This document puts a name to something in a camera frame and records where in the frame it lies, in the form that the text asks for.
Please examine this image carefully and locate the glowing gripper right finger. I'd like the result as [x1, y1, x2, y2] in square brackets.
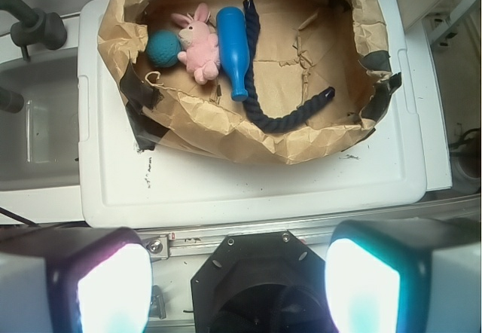
[325, 218, 481, 332]

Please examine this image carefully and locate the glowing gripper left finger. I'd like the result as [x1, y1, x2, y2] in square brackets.
[1, 227, 153, 332]

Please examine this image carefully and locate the dark blue twisted rope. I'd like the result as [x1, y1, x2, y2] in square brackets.
[243, 0, 336, 134]

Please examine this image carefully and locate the white plastic bin lid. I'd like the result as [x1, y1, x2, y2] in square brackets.
[78, 0, 427, 228]

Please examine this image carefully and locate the white sink basin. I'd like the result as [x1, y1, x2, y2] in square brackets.
[1, 48, 79, 191]

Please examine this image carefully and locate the dark grey faucet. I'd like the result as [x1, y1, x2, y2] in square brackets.
[1, 0, 68, 62]

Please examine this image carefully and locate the teal rubber ball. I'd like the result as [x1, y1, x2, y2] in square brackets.
[145, 29, 182, 68]

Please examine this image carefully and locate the crumpled brown paper bag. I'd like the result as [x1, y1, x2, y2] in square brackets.
[98, 0, 401, 164]

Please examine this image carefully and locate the pink plush bunny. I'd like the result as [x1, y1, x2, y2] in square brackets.
[171, 2, 221, 85]

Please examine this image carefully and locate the blue plastic bowling pin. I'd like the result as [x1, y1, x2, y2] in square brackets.
[216, 6, 250, 102]

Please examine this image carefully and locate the aluminium extrusion rail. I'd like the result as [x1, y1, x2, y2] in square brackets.
[139, 209, 481, 260]

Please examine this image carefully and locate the black octagonal mount plate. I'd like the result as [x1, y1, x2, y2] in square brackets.
[191, 234, 337, 332]

